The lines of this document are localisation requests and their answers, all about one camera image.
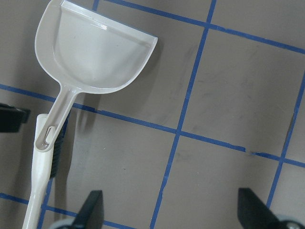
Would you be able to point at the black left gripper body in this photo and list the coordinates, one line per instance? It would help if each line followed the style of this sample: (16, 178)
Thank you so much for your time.
(11, 118)

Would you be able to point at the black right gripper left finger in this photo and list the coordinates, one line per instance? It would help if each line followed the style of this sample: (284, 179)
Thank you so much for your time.
(91, 214)

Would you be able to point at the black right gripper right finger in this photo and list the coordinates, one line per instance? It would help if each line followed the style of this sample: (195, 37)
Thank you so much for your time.
(252, 213)

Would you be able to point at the white hand brush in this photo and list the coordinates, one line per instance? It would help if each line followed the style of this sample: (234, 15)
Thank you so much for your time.
(44, 167)

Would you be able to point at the white plastic dustpan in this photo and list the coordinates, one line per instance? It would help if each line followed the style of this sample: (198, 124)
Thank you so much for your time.
(85, 52)

